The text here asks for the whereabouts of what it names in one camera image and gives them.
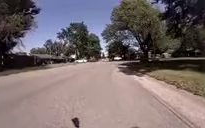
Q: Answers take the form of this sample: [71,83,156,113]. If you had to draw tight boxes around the low dark building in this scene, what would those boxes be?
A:
[0,52,71,72]

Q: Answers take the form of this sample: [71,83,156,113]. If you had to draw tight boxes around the pale concrete kerb strip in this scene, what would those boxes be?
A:
[110,62,205,128]

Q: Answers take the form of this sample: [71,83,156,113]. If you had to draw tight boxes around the large light green tree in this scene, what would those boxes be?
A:
[101,0,173,63]

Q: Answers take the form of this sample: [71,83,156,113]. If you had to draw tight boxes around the white car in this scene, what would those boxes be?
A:
[74,58,89,64]

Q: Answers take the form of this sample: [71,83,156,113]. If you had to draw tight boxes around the tall dark green tree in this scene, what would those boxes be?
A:
[56,21,103,61]

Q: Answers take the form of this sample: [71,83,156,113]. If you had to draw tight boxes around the grass lawn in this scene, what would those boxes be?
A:
[123,59,205,102]

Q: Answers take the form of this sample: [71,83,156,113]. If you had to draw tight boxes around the white vehicle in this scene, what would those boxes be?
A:
[112,56,124,62]

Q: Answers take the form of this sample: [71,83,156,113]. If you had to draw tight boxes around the grey asphalt road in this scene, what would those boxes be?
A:
[0,60,195,128]

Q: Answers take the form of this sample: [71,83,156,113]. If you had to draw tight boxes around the robot's own part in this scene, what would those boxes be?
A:
[71,116,81,128]

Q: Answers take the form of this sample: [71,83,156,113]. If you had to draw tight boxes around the dark shady tree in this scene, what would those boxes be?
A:
[153,0,205,58]

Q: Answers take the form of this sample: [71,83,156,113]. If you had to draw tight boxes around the shaded grass verge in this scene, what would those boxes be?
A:
[0,62,74,79]

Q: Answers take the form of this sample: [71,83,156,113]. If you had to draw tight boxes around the row of distant trees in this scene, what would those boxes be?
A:
[29,38,69,57]

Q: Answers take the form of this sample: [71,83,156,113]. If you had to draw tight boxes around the large dark tree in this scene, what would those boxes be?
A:
[0,0,42,64]

